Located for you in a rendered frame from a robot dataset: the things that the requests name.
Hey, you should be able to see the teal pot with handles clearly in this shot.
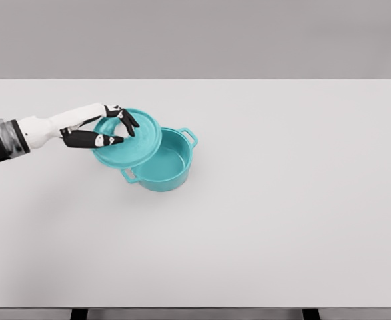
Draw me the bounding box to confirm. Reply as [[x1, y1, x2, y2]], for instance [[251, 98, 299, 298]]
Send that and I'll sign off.
[[121, 127, 198, 193]]

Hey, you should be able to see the teal pot lid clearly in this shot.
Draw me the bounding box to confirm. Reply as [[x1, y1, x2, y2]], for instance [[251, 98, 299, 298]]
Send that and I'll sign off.
[[91, 107, 163, 167]]

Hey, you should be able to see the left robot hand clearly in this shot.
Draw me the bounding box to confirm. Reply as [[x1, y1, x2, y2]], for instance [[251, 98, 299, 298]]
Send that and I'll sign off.
[[47, 102, 141, 149]]

